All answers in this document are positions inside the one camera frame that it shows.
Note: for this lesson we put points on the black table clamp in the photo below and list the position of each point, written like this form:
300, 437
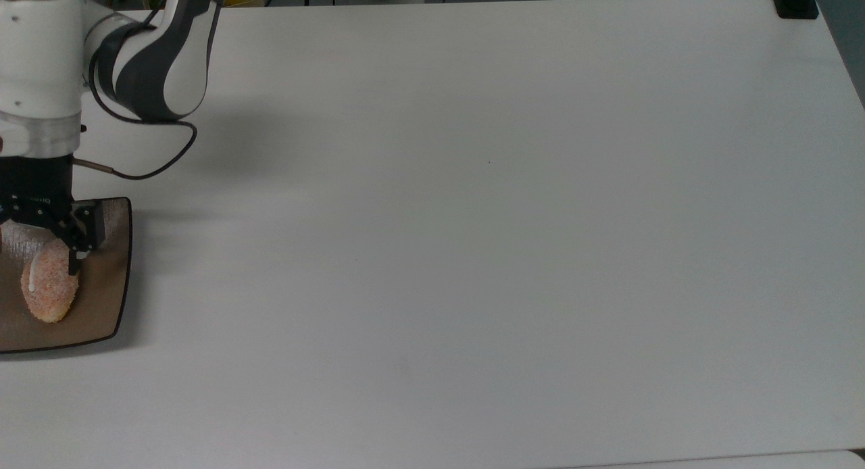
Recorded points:
796, 3

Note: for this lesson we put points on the brown square ceramic plate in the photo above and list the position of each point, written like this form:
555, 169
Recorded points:
101, 293

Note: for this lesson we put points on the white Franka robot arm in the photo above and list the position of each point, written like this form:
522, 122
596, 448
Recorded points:
40, 57

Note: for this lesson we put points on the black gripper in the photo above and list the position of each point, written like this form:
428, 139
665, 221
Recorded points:
34, 182

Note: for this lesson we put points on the sesame bread roll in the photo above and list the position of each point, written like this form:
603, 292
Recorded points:
51, 286

